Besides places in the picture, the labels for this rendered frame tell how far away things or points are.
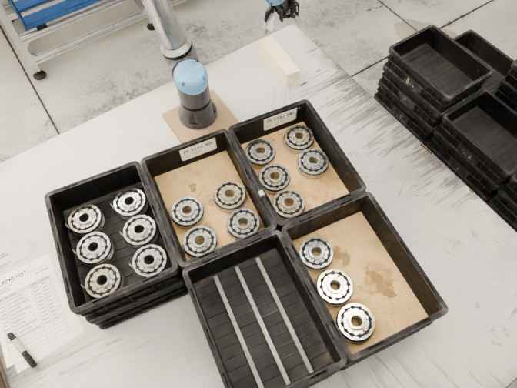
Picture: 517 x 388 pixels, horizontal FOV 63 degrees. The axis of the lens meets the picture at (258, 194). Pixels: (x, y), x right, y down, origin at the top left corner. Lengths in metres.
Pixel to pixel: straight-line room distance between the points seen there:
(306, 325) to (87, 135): 1.12
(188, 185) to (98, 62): 1.88
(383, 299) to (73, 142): 1.28
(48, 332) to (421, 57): 2.03
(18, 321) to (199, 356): 0.58
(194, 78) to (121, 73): 1.54
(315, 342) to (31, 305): 0.90
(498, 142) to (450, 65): 0.45
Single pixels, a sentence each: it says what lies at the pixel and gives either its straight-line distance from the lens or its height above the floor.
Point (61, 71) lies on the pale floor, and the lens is 3.21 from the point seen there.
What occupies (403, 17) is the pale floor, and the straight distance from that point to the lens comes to 3.44.
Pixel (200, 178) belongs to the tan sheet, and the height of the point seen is 0.83.
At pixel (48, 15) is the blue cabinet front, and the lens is 3.05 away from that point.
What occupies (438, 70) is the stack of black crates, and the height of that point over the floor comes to 0.49.
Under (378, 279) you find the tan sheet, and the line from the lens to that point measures 1.32.
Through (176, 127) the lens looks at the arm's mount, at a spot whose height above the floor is 0.73.
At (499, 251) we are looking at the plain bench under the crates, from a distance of 1.64.
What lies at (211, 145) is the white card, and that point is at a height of 0.88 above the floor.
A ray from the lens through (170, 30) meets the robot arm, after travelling 1.57.
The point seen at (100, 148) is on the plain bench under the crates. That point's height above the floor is 0.70.
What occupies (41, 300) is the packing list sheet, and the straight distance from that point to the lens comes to 1.56.
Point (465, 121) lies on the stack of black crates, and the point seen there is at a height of 0.38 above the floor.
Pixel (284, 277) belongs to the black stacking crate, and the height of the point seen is 0.83.
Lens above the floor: 2.04
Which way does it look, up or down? 61 degrees down
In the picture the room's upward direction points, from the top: 2 degrees counter-clockwise
